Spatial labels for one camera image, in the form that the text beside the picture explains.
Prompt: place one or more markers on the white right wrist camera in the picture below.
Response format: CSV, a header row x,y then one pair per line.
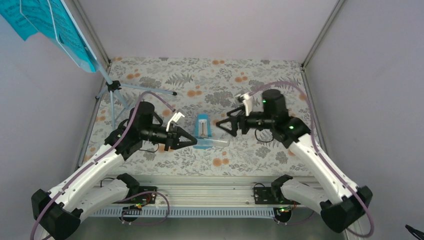
x,y
246,103

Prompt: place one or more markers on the blue metronome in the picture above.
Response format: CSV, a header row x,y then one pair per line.
x,y
203,132

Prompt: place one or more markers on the blue sheet music pages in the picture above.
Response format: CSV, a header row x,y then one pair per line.
x,y
53,20

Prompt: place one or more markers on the light blue music stand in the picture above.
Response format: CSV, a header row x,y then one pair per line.
x,y
113,88

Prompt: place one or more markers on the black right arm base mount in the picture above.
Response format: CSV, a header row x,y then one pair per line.
x,y
265,196

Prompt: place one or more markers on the floral patterned table mat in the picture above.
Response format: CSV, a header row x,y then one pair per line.
x,y
210,86

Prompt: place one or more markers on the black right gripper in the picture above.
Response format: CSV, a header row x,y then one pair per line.
x,y
234,121

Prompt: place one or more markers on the black object at corner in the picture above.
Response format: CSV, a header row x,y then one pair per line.
x,y
415,232

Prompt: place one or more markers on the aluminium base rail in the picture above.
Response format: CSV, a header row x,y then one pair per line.
x,y
196,191

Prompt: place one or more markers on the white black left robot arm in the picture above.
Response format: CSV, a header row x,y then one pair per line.
x,y
61,210

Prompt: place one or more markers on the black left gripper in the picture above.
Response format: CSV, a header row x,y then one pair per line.
x,y
172,138

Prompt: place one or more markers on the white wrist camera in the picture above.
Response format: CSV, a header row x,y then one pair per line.
x,y
246,103
174,120

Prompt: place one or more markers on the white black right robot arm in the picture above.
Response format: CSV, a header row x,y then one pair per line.
x,y
341,202

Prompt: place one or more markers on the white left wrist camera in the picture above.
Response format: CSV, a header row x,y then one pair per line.
x,y
174,120

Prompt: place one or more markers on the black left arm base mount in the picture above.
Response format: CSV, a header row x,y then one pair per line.
x,y
144,195

